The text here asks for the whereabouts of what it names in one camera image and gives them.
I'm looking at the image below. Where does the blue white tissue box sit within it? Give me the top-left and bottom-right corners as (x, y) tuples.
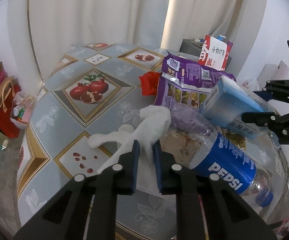
(199, 76), (275, 139)

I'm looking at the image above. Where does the Pepsi plastic bottle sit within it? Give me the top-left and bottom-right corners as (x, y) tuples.
(160, 103), (273, 207)

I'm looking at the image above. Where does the purple snack bag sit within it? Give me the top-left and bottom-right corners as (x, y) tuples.
(154, 53), (236, 109)

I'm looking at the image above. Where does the white tissue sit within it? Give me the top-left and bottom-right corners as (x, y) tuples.
(88, 105), (171, 197)

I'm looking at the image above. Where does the red white carton box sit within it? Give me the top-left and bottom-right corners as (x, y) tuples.
(198, 35), (233, 71)

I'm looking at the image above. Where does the grey cabinet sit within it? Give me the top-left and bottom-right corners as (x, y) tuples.
(180, 39), (233, 68)

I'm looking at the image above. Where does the fruit pattern tablecloth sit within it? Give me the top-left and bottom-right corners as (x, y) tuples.
(17, 43), (289, 239)

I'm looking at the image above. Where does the red crumpled wrapper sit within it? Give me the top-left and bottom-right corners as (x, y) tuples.
(139, 72), (160, 96)

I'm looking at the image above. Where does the red gift bag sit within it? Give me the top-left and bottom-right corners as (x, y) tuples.
(0, 77), (20, 139)

